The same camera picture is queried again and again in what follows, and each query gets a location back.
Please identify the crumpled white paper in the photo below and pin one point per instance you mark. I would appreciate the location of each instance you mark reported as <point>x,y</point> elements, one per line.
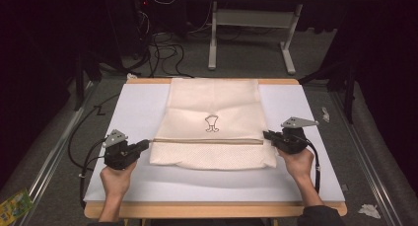
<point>369,211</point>

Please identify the black metal stand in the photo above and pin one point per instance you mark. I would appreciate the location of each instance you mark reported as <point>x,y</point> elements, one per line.
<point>349,94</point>
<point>79,84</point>

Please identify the person's left hand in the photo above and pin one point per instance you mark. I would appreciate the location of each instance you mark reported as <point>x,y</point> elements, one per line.
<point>116,183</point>

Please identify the white table mat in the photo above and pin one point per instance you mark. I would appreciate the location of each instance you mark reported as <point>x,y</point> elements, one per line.
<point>138,111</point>

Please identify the small white scrap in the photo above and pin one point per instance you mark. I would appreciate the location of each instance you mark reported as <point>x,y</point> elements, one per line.
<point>325,114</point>

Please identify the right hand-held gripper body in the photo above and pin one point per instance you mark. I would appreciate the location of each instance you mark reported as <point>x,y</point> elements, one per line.
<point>292,140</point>

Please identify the white metal desk frame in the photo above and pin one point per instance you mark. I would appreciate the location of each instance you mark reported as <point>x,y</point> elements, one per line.
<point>253,18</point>

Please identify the metal floor rail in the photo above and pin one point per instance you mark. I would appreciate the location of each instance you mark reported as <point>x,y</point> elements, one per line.
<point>49,166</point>
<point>361,153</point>

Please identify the cream mesh laundry bag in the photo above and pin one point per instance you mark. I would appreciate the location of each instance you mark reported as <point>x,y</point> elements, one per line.
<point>213,101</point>

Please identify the person's right hand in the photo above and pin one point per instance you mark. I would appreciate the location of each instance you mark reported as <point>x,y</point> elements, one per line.
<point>297,165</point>

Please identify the green printed packet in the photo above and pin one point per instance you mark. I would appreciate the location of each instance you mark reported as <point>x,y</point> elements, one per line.
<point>13,208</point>

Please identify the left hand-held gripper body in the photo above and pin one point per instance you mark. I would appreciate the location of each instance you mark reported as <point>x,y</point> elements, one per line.
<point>120,155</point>

